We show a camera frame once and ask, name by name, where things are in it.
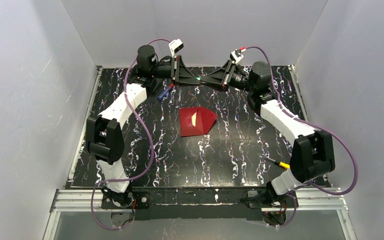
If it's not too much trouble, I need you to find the cream paper letter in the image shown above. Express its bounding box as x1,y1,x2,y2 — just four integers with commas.
191,111,198,127

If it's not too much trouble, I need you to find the red paper envelope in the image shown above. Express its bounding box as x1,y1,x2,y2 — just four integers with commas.
179,106,217,137

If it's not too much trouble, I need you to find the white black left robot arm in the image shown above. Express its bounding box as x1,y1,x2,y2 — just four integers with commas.
85,39,200,193

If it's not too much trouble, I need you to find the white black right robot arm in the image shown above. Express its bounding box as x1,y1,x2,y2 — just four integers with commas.
200,60,335,199

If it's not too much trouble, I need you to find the blue red screwdriver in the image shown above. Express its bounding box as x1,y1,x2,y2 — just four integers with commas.
157,83,174,101

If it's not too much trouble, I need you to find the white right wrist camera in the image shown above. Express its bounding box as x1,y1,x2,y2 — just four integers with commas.
230,48,244,64

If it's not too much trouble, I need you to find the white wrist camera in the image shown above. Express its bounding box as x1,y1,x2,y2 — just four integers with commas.
168,39,184,57
230,48,244,64

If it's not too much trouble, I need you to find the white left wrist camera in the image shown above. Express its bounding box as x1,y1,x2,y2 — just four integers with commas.
168,39,184,57

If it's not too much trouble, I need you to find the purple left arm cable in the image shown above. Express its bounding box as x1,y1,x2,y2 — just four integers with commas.
90,38,173,231

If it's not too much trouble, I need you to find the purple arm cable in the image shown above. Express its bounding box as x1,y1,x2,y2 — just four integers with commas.
90,38,173,231
239,46,359,228

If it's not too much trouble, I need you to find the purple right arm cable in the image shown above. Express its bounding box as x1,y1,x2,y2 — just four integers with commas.
239,46,359,228

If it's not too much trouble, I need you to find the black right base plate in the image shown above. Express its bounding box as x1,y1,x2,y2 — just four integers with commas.
241,188,297,209

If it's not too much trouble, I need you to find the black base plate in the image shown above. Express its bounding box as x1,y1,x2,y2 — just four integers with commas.
101,188,151,210
241,188,297,209

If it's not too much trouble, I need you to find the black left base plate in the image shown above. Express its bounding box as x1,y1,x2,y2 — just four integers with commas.
101,188,151,210

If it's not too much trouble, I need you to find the aluminium front rail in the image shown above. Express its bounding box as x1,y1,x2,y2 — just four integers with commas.
50,187,348,212

